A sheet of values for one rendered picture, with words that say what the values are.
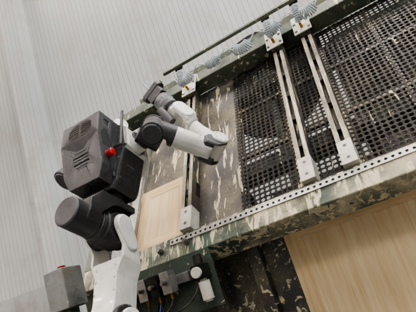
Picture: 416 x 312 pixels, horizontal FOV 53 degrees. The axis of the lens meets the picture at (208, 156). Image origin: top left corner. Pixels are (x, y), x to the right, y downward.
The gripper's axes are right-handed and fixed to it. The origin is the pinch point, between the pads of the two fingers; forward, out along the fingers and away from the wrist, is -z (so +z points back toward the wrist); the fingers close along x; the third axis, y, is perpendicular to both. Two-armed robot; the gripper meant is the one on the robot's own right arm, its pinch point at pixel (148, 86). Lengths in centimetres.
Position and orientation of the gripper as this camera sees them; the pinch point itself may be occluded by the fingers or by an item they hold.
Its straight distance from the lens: 205.0
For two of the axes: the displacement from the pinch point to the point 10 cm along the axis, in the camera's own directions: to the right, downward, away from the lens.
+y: 4.5, 1.6, 8.8
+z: 6.4, 6.2, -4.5
